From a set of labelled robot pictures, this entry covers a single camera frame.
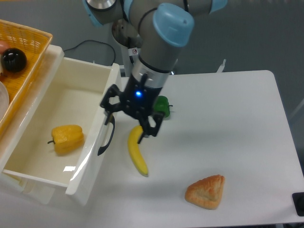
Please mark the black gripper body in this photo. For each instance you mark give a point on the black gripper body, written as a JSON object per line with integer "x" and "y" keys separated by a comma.
{"x": 137, "y": 99}

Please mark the yellow bell pepper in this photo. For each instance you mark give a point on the yellow bell pepper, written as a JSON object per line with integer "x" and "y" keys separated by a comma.
{"x": 67, "y": 138}

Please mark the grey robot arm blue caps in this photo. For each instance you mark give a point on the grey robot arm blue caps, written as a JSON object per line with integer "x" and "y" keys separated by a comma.
{"x": 165, "y": 27}

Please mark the green bell pepper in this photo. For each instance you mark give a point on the green bell pepper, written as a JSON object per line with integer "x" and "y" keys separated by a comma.
{"x": 162, "y": 105}

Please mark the white open drawer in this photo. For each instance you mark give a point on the white open drawer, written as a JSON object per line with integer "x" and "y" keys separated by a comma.
{"x": 73, "y": 97}

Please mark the white drawer cabinet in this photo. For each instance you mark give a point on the white drawer cabinet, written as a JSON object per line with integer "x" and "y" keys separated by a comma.
{"x": 37, "y": 89}

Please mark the yellow banana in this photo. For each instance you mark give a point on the yellow banana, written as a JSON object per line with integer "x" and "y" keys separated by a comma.
{"x": 134, "y": 151}

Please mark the triangular puff pastry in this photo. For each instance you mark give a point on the triangular puff pastry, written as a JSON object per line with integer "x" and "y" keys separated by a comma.
{"x": 206, "y": 193}

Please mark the orange woven basket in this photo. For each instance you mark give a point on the orange woven basket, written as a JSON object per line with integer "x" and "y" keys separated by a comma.
{"x": 33, "y": 43}

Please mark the black round fruit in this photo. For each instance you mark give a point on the black round fruit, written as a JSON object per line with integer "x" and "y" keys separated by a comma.
{"x": 14, "y": 60}

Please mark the white round object in basket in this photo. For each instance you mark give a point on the white round object in basket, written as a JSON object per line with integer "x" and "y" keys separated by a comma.
{"x": 4, "y": 100}

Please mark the pink object in basket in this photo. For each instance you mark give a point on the pink object in basket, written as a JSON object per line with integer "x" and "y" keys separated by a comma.
{"x": 3, "y": 46}

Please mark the black object at table edge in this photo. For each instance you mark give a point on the black object at table edge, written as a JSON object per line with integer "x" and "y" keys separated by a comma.
{"x": 298, "y": 199}

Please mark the black drawer handle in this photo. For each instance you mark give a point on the black drawer handle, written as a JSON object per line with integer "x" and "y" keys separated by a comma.
{"x": 103, "y": 148}

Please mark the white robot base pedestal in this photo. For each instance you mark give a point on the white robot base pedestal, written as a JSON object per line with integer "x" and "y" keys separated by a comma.
{"x": 130, "y": 42}

